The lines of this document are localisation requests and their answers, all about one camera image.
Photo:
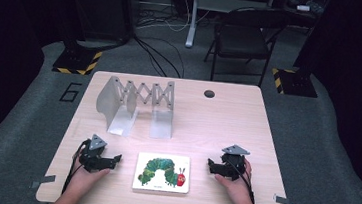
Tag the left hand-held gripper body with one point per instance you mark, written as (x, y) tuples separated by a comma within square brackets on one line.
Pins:
[(94, 155)]

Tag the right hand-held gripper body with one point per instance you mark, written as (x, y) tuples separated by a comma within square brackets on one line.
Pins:
[(234, 162)]

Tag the caterpillar picture book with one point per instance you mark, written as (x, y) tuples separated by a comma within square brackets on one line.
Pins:
[(162, 173)]

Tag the person's left hand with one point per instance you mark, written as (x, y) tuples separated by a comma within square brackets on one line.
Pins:
[(86, 176)]

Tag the person's right hand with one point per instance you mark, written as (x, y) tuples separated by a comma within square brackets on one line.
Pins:
[(236, 187)]

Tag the grey metal expandable book rack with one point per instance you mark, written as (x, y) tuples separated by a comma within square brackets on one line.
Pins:
[(135, 106)]

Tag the black yellow striped stand base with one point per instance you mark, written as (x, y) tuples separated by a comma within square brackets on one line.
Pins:
[(77, 60), (293, 82)]

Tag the black folding chair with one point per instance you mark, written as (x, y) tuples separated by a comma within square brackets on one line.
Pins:
[(242, 37)]

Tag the white desk leg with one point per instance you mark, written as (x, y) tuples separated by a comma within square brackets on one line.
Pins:
[(193, 19)]

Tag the grey desk top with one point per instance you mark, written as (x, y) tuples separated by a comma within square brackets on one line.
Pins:
[(232, 4)]

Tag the small white box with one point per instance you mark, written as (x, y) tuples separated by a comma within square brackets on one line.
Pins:
[(303, 8)]

